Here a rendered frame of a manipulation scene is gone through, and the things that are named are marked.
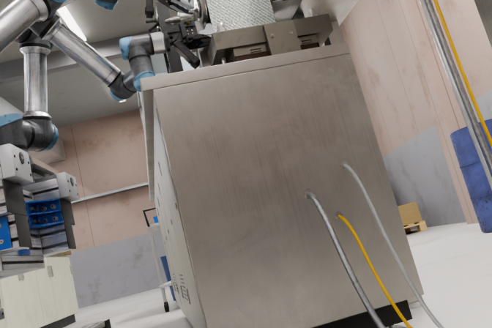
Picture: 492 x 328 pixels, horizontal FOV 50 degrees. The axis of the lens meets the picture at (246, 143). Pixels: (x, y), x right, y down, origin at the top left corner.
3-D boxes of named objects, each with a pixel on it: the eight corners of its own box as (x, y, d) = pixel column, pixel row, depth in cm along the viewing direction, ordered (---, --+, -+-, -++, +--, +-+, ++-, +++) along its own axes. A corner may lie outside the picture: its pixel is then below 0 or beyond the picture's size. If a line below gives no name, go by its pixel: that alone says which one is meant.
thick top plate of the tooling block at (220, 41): (211, 68, 183) (207, 52, 184) (319, 49, 191) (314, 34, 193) (216, 50, 168) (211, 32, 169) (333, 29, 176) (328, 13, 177)
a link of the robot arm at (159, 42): (154, 49, 181) (154, 58, 189) (168, 47, 182) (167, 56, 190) (149, 29, 183) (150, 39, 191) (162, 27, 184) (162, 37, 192)
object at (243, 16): (220, 58, 189) (208, 11, 192) (282, 47, 194) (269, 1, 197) (220, 57, 188) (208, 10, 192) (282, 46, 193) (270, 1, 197)
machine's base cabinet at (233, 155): (179, 318, 380) (153, 201, 396) (264, 294, 394) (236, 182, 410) (220, 397, 139) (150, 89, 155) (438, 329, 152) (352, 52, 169)
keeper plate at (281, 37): (271, 58, 170) (262, 27, 172) (300, 53, 172) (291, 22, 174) (272, 56, 168) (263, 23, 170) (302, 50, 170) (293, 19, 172)
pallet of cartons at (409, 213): (429, 229, 723) (420, 200, 731) (370, 244, 716) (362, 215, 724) (401, 233, 839) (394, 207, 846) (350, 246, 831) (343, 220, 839)
